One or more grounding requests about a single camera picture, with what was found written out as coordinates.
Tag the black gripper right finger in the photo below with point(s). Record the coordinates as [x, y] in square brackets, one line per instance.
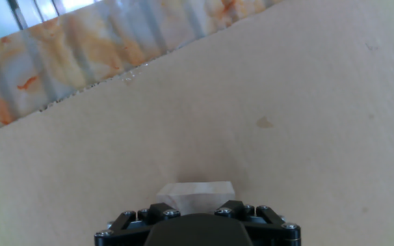
[238, 208]

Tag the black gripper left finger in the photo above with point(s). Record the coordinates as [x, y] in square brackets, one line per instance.
[156, 210]

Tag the pale wooden cube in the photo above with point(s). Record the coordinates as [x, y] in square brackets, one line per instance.
[195, 193]

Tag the brown cardboard sheet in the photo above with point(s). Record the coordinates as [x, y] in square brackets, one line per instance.
[217, 102]

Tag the marble pattern plastic sheet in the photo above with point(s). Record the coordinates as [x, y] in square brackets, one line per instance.
[63, 58]

